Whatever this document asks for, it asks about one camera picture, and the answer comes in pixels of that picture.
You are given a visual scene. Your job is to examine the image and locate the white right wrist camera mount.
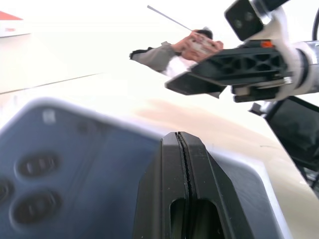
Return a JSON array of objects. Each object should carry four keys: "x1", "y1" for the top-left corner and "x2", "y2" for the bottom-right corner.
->
[{"x1": 224, "y1": 0, "x2": 311, "y2": 100}]

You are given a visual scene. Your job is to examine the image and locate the black chair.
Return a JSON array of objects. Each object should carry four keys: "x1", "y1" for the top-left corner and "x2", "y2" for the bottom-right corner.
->
[{"x1": 249, "y1": 96, "x2": 319, "y2": 192}]

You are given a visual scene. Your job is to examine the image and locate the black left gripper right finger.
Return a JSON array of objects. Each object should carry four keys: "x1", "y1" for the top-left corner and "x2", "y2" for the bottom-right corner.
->
[{"x1": 178, "y1": 131, "x2": 250, "y2": 239}]

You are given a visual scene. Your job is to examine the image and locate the blue smartphone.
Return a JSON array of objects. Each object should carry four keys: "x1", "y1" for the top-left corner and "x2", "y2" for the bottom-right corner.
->
[{"x1": 0, "y1": 97, "x2": 293, "y2": 239}]

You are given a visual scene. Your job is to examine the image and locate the small white orange-topped box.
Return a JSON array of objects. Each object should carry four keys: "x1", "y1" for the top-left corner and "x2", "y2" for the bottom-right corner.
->
[{"x1": 0, "y1": 11, "x2": 32, "y2": 39}]

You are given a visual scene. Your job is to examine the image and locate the person in grey jacket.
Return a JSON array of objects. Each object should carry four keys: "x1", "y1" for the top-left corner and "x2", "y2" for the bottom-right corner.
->
[{"x1": 129, "y1": 26, "x2": 225, "y2": 75}]

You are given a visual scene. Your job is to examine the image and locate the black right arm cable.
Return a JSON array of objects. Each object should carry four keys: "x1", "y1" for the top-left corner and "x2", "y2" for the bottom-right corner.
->
[{"x1": 311, "y1": 13, "x2": 319, "y2": 43}]

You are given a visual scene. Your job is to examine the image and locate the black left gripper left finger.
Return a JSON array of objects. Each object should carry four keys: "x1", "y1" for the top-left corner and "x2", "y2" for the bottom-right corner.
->
[{"x1": 132, "y1": 131, "x2": 189, "y2": 239}]

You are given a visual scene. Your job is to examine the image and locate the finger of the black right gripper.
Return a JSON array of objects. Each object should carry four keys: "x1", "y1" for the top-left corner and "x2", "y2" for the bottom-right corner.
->
[
  {"x1": 165, "y1": 71, "x2": 226, "y2": 97},
  {"x1": 190, "y1": 47, "x2": 295, "y2": 84}
]

